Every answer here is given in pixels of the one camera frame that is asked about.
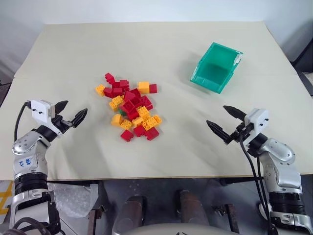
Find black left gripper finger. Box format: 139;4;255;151
71;108;88;128
54;100;69;116

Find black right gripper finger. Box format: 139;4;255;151
223;105;246;121
205;119;232;145

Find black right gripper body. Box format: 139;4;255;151
228;123;254;146

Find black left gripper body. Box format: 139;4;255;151
51;114;74;135

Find green plastic bin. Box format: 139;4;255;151
190;42;245;95

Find yellow plastic studded brick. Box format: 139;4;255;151
141;115;163;131

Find clear bubble wrap sheet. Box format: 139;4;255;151
47;182;99;219

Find dark brown rounded shape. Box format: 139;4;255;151
179;189;210;226
116;194;145;234

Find black background object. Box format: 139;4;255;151
291;31;313;96

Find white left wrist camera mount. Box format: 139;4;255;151
29;99;63;136

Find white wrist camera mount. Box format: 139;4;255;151
243;108;270;145
29;99;63;136

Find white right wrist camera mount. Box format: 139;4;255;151
243;108;270;145

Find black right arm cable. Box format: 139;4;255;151
239;133;272;235
256;156;274;222

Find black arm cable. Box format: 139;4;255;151
256;156;274;222
239;133;272;235
14;102;32;143

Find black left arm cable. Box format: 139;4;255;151
14;102;32;143

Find rusty metal bracket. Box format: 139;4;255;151
87;205;106;235
212;203;240;234

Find black cable bundle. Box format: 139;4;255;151
13;215;62;235

